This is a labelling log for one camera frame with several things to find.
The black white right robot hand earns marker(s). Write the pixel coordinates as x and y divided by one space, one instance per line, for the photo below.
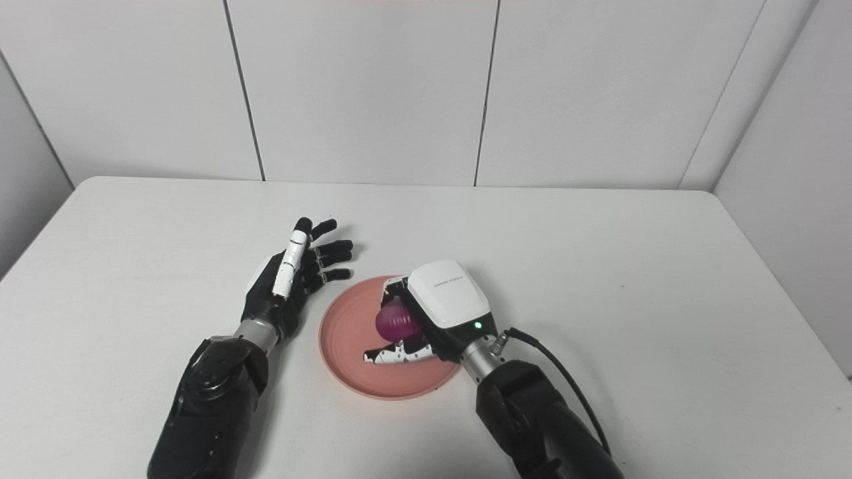
449 306

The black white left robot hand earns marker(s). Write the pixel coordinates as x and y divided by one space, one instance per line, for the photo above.
283 286

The purple red onion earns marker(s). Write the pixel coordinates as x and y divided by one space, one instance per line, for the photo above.
396 322

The pink round plate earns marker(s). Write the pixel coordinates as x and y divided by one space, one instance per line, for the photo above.
353 359

